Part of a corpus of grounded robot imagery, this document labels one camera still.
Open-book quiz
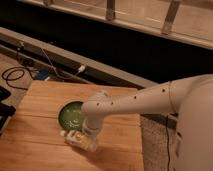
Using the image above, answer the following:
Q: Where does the green ceramic bowl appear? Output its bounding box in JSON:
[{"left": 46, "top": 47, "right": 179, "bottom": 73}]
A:
[{"left": 58, "top": 101, "right": 84, "bottom": 131}]

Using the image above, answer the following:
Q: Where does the black equipment at left edge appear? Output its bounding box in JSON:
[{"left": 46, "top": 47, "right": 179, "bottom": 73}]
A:
[{"left": 0, "top": 86, "right": 16, "bottom": 135}]

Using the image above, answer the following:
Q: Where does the black coiled cable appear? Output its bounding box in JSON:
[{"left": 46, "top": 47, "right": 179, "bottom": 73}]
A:
[{"left": 1, "top": 65, "right": 38, "bottom": 90}]

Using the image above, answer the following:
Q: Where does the blue object on floor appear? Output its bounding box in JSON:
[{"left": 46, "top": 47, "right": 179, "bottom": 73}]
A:
[{"left": 34, "top": 70, "right": 49, "bottom": 80}]

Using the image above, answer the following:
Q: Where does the window frame with posts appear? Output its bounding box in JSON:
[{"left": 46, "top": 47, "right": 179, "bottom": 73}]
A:
[{"left": 18, "top": 0, "right": 213, "bottom": 50}]

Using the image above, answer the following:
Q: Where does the metal rail beam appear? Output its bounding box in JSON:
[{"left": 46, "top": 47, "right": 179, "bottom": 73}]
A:
[{"left": 0, "top": 27, "right": 156, "bottom": 88}]

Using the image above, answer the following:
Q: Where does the white cable with plug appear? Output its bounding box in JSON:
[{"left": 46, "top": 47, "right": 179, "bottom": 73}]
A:
[{"left": 39, "top": 46, "right": 87, "bottom": 83}]

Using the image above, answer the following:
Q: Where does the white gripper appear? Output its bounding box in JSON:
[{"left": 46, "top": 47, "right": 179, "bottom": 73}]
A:
[{"left": 82, "top": 119, "right": 103, "bottom": 152}]

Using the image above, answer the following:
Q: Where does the white plastic bottle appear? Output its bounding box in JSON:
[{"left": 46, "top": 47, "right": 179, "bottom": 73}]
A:
[{"left": 60, "top": 130, "right": 92, "bottom": 151}]

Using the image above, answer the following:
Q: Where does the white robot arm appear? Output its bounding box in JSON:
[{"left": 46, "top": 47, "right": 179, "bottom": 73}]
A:
[{"left": 82, "top": 74, "right": 213, "bottom": 171}]

